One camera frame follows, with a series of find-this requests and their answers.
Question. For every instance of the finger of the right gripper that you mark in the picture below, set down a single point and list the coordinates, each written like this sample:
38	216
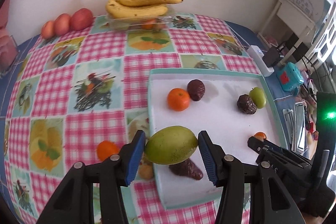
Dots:
267	148

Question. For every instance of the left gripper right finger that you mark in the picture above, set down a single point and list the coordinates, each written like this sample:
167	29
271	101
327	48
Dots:
212	155

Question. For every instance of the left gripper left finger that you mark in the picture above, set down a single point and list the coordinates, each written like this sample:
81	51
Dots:
133	156

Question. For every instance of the orange tangerine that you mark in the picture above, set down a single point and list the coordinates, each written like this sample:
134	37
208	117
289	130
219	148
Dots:
178	99
260	136
105	149

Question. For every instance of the dark brown pear-shaped fruit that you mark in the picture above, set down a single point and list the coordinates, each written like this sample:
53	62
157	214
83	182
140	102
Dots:
186	168

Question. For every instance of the large green mango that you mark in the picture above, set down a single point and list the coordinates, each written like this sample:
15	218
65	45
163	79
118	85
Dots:
171	145

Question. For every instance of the dark brown avocado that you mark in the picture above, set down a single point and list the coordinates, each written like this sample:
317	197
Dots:
246	105

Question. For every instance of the small green fruit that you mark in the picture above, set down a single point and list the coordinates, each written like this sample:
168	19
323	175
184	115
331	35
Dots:
258	97

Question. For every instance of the small dark round fruit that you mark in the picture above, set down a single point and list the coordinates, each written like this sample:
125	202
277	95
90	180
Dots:
196	89

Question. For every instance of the small tan fruit by tray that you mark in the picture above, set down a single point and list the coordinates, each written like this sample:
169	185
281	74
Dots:
145	171

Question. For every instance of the teal white shallow tray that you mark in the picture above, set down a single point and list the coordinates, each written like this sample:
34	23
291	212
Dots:
218	114

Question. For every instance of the teal toy box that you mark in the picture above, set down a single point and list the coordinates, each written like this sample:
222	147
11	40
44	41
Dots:
290	77

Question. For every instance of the checkered fruit pattern tablecloth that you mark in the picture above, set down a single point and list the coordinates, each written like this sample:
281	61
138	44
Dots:
66	95

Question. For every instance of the white power strip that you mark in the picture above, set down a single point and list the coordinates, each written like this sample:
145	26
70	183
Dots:
257	55

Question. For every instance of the black power adapter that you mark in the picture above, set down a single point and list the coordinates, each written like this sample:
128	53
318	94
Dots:
271	57

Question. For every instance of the clear plastic fruit container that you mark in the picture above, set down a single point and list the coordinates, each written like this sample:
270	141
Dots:
143	23

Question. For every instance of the large red apple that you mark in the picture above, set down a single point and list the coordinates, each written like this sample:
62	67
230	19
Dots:
81	19

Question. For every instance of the lower yellow banana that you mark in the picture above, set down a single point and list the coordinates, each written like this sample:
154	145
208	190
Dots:
119	11

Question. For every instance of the middle red apple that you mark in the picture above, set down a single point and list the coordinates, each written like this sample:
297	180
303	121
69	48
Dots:
62	24

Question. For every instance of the small red apple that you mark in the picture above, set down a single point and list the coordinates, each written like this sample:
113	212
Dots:
48	30

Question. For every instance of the pink flower bouquet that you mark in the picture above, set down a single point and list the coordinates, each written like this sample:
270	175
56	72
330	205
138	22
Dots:
8	46

